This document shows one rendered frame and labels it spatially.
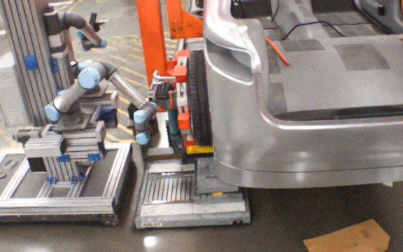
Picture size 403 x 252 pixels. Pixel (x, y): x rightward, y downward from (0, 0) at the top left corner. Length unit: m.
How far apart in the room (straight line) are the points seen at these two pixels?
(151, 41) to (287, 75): 1.10
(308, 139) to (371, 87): 1.04
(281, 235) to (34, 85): 2.02
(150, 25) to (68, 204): 1.46
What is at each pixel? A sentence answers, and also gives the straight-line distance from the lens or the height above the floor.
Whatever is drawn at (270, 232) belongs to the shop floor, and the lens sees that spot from 3.12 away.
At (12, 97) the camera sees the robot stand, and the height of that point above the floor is 1.00.
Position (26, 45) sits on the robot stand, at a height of 1.35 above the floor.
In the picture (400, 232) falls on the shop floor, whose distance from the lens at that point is 3.25.
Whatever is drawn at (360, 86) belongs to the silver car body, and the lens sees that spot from 2.90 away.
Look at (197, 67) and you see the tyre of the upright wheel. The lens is 2.75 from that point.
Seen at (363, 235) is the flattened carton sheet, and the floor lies 0.01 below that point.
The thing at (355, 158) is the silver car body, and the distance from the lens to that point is 2.11.
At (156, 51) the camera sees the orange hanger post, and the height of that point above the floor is 1.05.
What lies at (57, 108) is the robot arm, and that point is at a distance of 2.80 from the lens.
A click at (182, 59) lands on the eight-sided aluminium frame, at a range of 2.99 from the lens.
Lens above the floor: 2.15
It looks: 29 degrees down
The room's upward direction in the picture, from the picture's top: 6 degrees counter-clockwise
